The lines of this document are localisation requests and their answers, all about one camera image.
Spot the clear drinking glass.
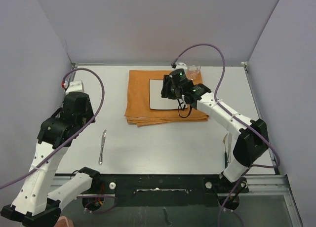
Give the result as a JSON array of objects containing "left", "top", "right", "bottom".
[{"left": 186, "top": 64, "right": 201, "bottom": 80}]

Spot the white square plate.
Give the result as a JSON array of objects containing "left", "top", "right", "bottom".
[{"left": 149, "top": 79, "right": 178, "bottom": 110}]

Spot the orange cloth placemat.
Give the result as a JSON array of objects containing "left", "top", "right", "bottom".
[{"left": 124, "top": 70, "right": 209, "bottom": 127}]

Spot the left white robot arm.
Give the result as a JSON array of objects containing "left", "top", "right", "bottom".
[{"left": 0, "top": 92, "right": 101, "bottom": 227}]

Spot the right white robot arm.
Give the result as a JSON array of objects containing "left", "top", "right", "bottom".
[{"left": 161, "top": 71, "right": 268, "bottom": 192}]

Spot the silver butter knife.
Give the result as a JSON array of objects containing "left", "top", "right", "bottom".
[{"left": 98, "top": 129, "right": 107, "bottom": 165}]

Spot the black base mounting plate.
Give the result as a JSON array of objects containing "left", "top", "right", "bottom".
[{"left": 81, "top": 174, "right": 249, "bottom": 212}]

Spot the pink box corner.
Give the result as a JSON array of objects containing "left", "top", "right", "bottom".
[{"left": 54, "top": 216, "right": 74, "bottom": 227}]

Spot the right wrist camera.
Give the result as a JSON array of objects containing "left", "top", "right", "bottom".
[{"left": 169, "top": 69, "right": 188, "bottom": 86}]

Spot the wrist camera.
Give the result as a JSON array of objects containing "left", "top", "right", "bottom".
[
  {"left": 169, "top": 69, "right": 188, "bottom": 86},
  {"left": 61, "top": 80, "right": 84, "bottom": 95}
]

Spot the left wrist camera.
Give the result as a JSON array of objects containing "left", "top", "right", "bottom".
[{"left": 61, "top": 80, "right": 84, "bottom": 95}]

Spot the green handled gold fork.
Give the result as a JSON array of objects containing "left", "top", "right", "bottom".
[{"left": 223, "top": 134, "right": 228, "bottom": 168}]

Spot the green handled silver knife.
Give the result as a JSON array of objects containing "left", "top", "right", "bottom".
[{"left": 227, "top": 133, "right": 232, "bottom": 163}]

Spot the aluminium frame rail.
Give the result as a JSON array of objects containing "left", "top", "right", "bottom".
[{"left": 62, "top": 174, "right": 302, "bottom": 227}]

